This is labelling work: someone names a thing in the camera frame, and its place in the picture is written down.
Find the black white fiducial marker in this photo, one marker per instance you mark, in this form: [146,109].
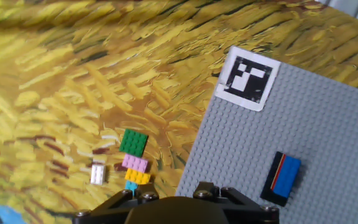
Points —
[247,77]

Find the blue Lego brick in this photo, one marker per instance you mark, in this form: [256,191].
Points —
[287,175]

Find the grey Lego baseplate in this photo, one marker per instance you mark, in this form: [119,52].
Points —
[322,130]

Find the white Lego brick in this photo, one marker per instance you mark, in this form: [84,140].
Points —
[98,174]

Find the cyan Lego brick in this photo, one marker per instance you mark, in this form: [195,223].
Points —
[131,186]

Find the yellow Lego brick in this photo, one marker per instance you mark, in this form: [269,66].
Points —
[137,176]

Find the painted wheatfield cloth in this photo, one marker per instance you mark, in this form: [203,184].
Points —
[73,77]

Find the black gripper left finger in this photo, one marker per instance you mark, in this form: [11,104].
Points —
[120,205]

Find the red Lego plate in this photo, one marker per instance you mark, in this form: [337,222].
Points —
[278,171]

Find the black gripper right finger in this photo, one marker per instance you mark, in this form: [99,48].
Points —
[247,208]

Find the pink Lego brick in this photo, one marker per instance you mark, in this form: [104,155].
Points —
[135,163]

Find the green Lego plate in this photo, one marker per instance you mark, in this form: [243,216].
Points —
[133,143]

